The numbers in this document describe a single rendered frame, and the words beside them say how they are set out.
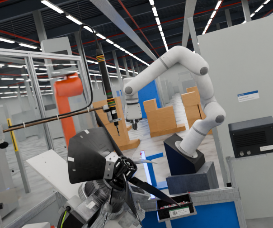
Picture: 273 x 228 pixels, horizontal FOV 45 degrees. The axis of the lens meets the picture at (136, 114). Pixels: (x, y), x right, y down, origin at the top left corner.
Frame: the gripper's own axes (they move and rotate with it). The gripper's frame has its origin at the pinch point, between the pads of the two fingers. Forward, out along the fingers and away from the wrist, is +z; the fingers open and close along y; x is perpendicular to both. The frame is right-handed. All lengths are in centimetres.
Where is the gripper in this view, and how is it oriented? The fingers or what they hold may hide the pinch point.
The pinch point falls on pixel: (134, 126)
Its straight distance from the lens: 210.6
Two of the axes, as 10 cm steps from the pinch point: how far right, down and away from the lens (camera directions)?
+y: -9.7, 1.3, -1.9
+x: 2.1, 1.1, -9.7
